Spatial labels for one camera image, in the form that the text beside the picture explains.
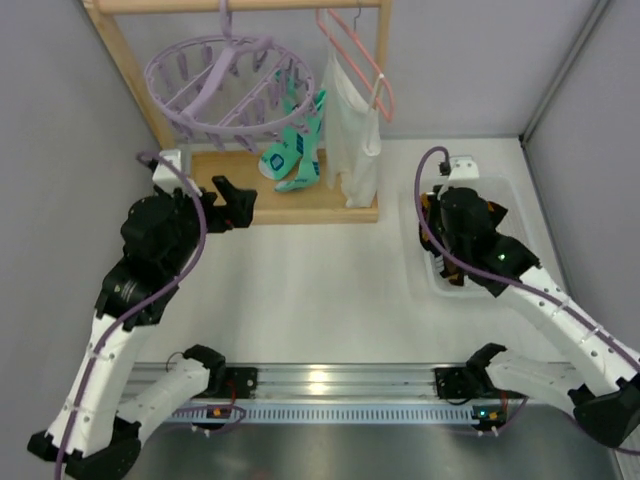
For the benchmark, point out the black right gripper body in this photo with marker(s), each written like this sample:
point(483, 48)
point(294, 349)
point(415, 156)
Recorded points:
point(495, 212)

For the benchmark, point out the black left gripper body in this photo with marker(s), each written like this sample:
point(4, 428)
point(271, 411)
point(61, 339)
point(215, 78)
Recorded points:
point(220, 206)

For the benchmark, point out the black red argyle sock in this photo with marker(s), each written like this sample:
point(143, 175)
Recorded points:
point(497, 213)
point(424, 237)

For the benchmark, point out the mint green patterned sock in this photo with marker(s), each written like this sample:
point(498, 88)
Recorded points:
point(281, 157)

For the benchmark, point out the purple round clip hanger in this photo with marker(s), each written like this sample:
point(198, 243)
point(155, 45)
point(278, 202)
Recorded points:
point(231, 87)

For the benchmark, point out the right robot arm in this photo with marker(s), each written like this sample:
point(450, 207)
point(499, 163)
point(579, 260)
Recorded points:
point(514, 275)

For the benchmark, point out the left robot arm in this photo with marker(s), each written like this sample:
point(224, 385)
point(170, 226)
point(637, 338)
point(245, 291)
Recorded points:
point(97, 435)

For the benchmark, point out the white cloth on hanger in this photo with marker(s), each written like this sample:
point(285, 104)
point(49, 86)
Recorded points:
point(351, 136)

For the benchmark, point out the pink clothes hanger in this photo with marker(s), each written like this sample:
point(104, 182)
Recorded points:
point(369, 68)

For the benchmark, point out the white plastic laundry basket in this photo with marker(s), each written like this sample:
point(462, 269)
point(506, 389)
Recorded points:
point(423, 270)

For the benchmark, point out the brown argyle sock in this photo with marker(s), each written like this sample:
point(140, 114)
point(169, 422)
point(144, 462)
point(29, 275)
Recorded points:
point(453, 276)

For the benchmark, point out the aluminium corner profile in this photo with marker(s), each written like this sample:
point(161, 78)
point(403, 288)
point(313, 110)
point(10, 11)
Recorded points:
point(577, 47)

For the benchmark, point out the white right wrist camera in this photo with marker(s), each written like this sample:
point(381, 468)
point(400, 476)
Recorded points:
point(458, 171)

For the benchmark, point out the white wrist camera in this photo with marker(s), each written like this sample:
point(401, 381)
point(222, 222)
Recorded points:
point(163, 176)
point(458, 171)

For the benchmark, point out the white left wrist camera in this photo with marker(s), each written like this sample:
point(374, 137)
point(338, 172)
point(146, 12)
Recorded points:
point(163, 176)

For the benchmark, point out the wooden drying rack frame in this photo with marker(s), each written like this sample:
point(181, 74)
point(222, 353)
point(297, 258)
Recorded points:
point(314, 205)

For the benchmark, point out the aluminium mounting rail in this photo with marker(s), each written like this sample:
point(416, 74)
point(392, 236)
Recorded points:
point(370, 382)

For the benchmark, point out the white slotted cable duct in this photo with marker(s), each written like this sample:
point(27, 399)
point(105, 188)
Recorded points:
point(483, 415)

